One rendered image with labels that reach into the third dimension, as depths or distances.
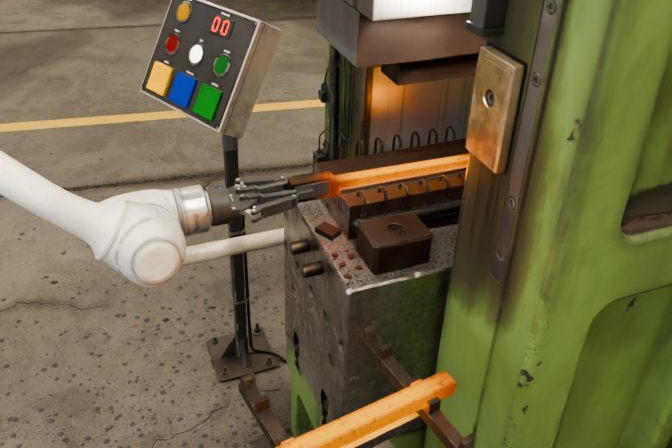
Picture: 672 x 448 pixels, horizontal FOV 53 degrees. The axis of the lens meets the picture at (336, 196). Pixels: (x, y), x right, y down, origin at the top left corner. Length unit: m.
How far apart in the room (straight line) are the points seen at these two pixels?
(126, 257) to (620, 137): 0.71
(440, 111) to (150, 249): 0.83
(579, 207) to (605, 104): 0.15
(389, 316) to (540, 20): 0.62
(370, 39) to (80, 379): 1.63
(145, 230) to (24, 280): 1.85
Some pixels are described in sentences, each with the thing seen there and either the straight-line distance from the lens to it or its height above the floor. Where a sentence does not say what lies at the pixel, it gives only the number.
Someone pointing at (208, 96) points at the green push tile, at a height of 1.02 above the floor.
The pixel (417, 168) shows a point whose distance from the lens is 1.39.
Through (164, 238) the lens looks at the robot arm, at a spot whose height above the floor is 1.09.
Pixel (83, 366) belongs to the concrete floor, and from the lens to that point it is 2.45.
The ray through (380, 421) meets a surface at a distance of 0.97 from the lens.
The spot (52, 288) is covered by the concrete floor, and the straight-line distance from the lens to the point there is 2.80.
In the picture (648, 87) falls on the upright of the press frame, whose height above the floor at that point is 1.37.
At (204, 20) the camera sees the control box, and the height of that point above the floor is 1.16.
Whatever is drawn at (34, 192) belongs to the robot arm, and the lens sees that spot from 1.11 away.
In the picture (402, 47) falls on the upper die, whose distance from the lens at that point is 1.18.
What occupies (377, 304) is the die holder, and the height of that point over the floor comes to 0.87.
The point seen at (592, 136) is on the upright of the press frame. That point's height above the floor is 1.31.
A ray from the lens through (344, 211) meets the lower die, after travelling 1.32.
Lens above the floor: 1.69
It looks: 32 degrees down
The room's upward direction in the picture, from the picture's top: 2 degrees clockwise
